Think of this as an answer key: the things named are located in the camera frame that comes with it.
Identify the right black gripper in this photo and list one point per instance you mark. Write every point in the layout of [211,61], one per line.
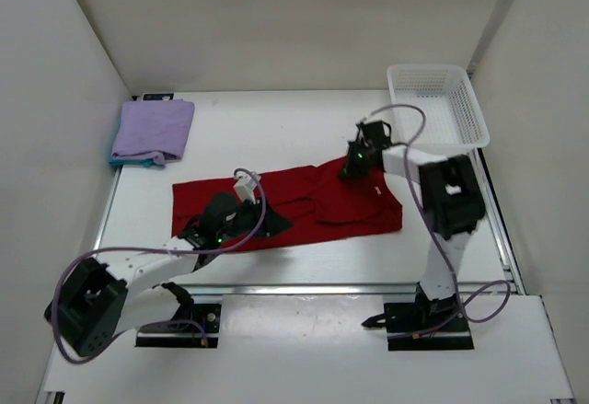
[350,170]

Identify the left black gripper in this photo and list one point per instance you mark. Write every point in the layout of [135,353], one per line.
[272,224]

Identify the red t shirt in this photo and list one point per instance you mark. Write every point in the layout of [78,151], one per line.
[323,207]

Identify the teal t shirt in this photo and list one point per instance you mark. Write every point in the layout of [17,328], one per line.
[121,161]

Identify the lilac t shirt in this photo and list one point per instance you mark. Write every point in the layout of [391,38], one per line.
[154,129]

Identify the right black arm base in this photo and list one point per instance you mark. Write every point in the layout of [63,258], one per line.
[423,325]

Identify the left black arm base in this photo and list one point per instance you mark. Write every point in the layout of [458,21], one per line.
[195,324]

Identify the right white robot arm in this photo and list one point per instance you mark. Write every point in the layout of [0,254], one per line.
[450,204]

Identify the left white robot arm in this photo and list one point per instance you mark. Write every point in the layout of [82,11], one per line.
[95,301]

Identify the white plastic basket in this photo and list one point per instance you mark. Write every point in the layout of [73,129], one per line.
[454,121]

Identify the dark label sticker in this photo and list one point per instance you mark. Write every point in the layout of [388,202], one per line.
[157,96]

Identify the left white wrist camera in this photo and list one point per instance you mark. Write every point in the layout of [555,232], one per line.
[245,186]

